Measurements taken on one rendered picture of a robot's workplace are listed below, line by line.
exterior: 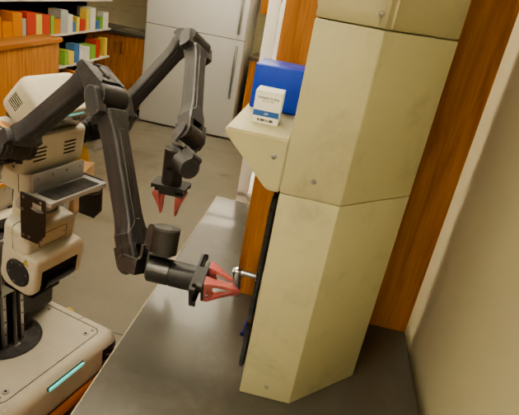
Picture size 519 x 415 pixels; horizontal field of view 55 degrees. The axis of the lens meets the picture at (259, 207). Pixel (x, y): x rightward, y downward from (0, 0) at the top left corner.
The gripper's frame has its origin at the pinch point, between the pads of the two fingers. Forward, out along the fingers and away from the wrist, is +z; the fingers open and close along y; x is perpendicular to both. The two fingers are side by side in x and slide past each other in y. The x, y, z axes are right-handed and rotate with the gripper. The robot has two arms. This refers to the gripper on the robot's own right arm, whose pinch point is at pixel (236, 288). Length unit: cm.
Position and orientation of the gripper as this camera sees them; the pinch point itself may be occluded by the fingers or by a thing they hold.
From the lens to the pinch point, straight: 109.3
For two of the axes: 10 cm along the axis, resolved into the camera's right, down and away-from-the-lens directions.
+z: 9.7, 2.1, -0.9
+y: 2.1, -6.8, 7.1
